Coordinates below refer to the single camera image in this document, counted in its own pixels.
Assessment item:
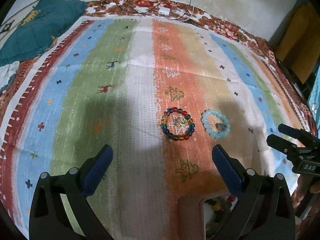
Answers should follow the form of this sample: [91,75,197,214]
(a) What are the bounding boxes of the multicolour glass bead bracelet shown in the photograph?
[161,107,196,142]

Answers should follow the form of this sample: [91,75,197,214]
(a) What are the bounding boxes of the striped colourful woven mat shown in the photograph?
[0,15,311,240]

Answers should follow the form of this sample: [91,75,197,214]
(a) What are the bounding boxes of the white charger adapter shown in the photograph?
[158,7,171,16]

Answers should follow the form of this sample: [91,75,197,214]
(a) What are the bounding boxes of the white crumpled cloth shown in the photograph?
[0,61,20,95]

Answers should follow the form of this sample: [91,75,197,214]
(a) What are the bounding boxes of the light blue bead bracelet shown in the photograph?
[201,108,231,138]

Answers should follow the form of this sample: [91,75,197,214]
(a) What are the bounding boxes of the gold crystal ring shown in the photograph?
[173,115,188,128]

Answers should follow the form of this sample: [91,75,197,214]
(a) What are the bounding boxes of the person's right hand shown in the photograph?
[296,176,319,219]

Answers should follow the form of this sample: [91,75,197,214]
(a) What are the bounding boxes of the metal tin box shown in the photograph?
[176,192,238,239]

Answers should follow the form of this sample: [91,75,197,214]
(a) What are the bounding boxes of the teal quilted pillow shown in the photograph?
[1,0,86,66]

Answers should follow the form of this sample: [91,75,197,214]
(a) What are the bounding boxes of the floral brown bedsheet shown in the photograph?
[0,0,320,230]

